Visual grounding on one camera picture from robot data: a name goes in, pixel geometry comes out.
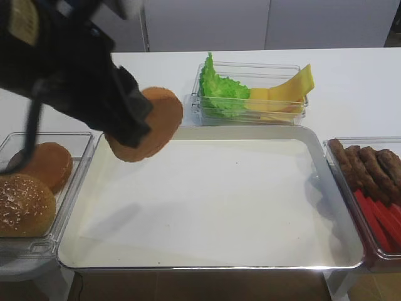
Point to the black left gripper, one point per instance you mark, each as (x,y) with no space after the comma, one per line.
(64,61)

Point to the bun half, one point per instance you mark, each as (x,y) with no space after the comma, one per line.
(51,164)
(164,119)

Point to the clear plastic lettuce cheese container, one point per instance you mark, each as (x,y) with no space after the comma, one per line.
(253,76)

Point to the small yellow cheese slice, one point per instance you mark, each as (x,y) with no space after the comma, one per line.
(258,100)

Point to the long yellow cheese slice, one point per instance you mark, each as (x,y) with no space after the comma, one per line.
(289,97)

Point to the clear plastic bun container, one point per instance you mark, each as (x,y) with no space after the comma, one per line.
(81,147)

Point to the green lettuce leaf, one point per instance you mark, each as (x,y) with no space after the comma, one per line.
(221,96)

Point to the silver metal tray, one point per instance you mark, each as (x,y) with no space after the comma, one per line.
(79,252)

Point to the front sesame top bun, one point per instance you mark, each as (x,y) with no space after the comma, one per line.
(28,207)

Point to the white parchment paper sheet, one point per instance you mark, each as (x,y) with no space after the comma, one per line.
(212,198)

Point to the rear brown meat patty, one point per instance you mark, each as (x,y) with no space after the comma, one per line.
(349,174)

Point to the brown meat patty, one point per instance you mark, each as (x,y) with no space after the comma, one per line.
(369,157)
(370,187)
(349,174)
(390,163)

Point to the rear red tomato slice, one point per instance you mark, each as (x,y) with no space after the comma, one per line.
(375,228)

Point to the red tomato slice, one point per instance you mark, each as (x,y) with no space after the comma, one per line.
(395,246)
(375,228)
(396,212)
(387,220)

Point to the clear plastic patty tomato container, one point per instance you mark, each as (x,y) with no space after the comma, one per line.
(377,143)

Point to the front brown meat patty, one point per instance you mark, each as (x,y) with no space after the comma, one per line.
(390,163)

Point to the front red tomato slice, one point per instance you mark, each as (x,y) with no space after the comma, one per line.
(396,212)

